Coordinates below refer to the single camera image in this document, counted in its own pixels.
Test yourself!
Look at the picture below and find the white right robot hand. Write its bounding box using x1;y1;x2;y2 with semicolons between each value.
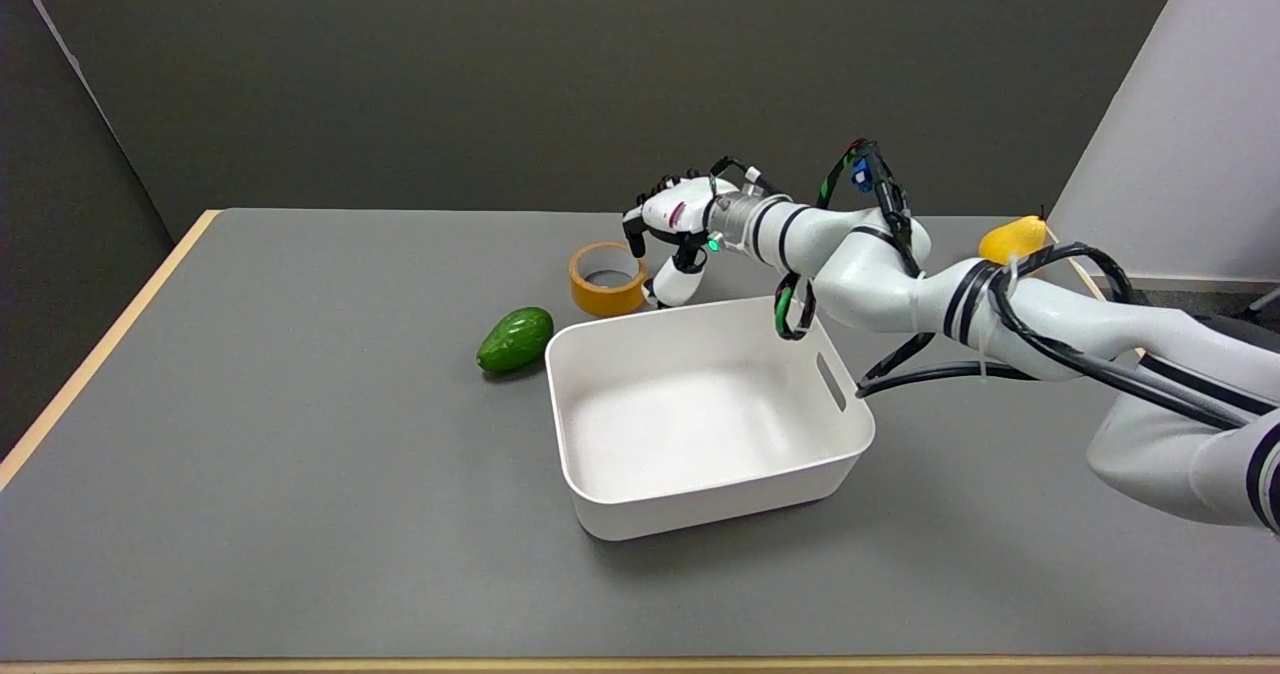
621;168;741;310

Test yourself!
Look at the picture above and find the yellow tape roll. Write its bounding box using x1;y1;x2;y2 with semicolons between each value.
568;242;649;319

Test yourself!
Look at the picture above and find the white plastic bin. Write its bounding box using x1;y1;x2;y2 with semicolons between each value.
545;295;877;542

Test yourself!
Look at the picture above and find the green avocado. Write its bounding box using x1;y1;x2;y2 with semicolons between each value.
476;306;555;377

